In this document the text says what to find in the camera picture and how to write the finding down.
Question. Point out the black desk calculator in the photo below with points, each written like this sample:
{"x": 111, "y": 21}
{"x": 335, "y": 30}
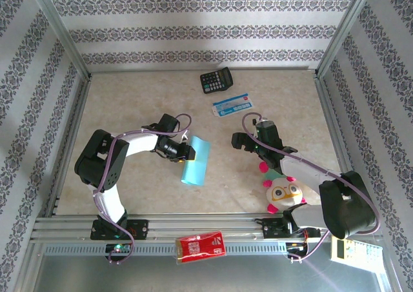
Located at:
{"x": 214, "y": 81}

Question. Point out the aluminium mounting rail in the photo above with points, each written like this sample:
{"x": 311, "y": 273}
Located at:
{"x": 193, "y": 222}

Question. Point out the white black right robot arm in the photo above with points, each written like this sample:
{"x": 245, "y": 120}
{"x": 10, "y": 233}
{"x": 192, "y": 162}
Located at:
{"x": 345, "y": 205}

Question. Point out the white pink plush toy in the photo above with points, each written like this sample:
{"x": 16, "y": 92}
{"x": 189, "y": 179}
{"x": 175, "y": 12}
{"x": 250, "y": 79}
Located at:
{"x": 284, "y": 193}

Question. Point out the grey metal sheet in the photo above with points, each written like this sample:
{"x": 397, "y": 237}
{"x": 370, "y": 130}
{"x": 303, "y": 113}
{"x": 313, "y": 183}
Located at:
{"x": 129, "y": 276}

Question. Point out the red printed packet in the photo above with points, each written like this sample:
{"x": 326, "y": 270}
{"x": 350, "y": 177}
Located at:
{"x": 200, "y": 247}

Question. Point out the aluminium back rail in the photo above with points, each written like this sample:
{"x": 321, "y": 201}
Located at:
{"x": 145, "y": 70}

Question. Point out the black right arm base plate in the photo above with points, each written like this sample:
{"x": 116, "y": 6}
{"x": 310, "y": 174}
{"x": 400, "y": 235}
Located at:
{"x": 270, "y": 230}

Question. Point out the light blue cloth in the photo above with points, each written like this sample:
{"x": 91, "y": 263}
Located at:
{"x": 197, "y": 172}

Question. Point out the aluminium side rail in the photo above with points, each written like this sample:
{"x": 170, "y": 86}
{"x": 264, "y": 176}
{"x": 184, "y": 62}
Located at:
{"x": 78, "y": 111}
{"x": 331, "y": 111}

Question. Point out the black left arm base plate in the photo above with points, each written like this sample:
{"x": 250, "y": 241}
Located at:
{"x": 138, "y": 229}

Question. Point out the aluminium frame post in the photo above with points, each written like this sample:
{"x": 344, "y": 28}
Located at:
{"x": 346, "y": 31}
{"x": 62, "y": 31}

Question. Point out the beige remote control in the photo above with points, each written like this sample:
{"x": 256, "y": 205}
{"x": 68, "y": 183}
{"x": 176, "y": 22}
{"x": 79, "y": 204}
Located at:
{"x": 342, "y": 250}

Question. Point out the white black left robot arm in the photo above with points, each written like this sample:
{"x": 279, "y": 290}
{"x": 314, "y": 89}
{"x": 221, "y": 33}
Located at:
{"x": 142, "y": 145}

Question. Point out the blue white flat packet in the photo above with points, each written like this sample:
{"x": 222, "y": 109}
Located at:
{"x": 234, "y": 105}

